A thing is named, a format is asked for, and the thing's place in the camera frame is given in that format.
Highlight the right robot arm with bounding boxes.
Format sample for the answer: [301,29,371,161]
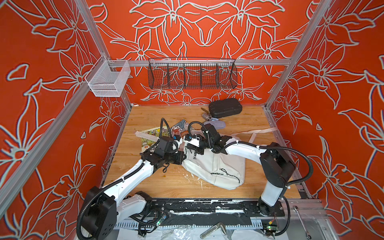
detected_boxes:
[185,124,314,217]

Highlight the white canvas backpack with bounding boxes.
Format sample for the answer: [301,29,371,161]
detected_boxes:
[182,149,246,190]

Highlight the grey mythology story book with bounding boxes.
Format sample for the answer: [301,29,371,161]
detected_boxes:
[171,120,189,138]

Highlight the green China history book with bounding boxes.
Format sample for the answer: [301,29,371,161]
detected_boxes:
[140,127,161,149]

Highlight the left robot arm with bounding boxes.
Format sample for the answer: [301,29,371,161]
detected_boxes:
[76,136,185,240]

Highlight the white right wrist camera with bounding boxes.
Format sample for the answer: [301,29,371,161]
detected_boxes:
[184,134,202,147]

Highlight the white wire wall basket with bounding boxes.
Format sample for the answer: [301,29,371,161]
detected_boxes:
[85,55,131,97]

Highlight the grey fabric pouch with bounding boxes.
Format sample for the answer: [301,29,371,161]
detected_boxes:
[204,120,226,130]

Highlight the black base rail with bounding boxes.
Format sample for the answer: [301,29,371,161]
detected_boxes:
[124,197,286,219]

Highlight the black wire wall basket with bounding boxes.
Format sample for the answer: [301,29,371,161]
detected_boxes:
[148,57,238,90]

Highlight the silver metal tool with handle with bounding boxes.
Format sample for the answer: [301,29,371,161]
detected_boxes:
[201,108,212,121]

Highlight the silver wrench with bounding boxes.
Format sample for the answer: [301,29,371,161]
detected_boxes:
[294,206,312,240]

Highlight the black hard zip case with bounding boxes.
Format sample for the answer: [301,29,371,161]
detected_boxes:
[209,98,243,119]

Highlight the grey angled metal bracket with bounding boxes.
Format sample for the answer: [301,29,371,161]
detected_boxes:
[200,222,227,239]

